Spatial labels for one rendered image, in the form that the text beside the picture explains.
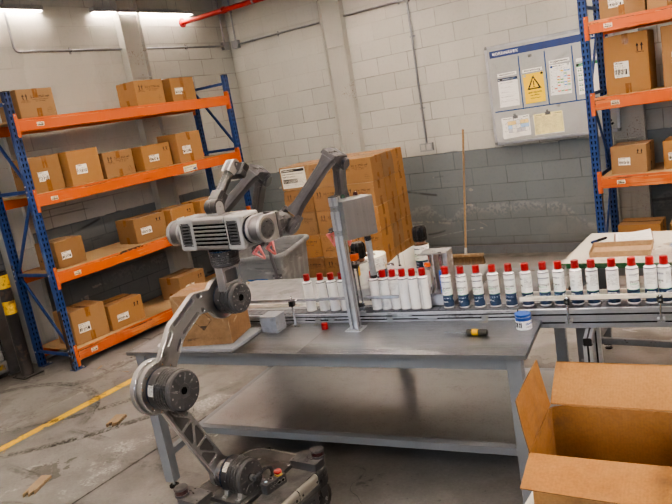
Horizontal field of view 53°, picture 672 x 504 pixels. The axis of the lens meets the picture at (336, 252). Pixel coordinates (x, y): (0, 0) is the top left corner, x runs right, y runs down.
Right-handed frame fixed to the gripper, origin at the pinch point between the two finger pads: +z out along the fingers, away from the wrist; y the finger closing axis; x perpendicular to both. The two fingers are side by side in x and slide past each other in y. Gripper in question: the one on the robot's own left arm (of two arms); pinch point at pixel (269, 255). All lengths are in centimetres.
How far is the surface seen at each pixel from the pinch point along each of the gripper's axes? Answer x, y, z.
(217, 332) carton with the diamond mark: 16, -51, 21
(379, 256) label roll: -23, 49, 37
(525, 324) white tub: -91, -10, 116
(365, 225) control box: -66, -12, 33
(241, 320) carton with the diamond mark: 13.7, -35.5, 22.1
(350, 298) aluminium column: -36, -20, 53
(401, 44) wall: 6, 440, -185
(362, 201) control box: -73, -11, 24
